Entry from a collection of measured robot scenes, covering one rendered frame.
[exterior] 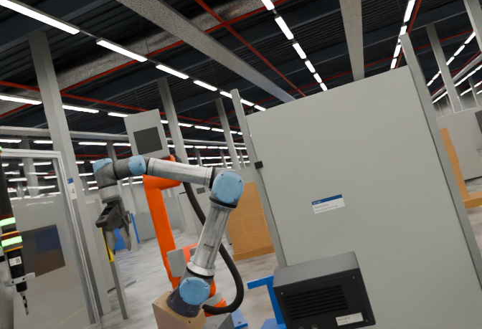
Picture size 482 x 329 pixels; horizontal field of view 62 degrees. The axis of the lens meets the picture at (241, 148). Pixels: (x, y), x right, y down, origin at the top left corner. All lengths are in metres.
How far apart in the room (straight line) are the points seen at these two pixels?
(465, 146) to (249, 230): 6.87
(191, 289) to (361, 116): 1.63
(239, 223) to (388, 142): 6.76
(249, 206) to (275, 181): 6.39
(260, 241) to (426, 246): 6.59
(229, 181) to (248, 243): 7.70
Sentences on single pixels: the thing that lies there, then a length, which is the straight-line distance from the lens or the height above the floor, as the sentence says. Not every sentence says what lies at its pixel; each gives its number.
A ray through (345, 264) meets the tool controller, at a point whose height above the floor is 1.24.
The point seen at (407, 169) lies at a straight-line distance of 2.75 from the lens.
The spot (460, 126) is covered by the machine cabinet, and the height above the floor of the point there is 1.54.
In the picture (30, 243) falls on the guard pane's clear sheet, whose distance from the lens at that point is 2.38.
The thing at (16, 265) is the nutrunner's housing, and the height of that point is 1.50.
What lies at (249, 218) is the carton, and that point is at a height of 0.83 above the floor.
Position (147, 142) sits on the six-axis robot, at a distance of 5.10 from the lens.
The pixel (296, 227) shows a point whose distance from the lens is 2.73.
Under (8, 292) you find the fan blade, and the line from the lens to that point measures 1.37.
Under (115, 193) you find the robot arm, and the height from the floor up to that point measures 1.64.
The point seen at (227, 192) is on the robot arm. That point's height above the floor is 1.53.
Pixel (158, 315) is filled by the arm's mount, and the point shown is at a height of 1.12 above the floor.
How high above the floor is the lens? 1.53
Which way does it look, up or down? 5 degrees up
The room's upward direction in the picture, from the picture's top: 16 degrees counter-clockwise
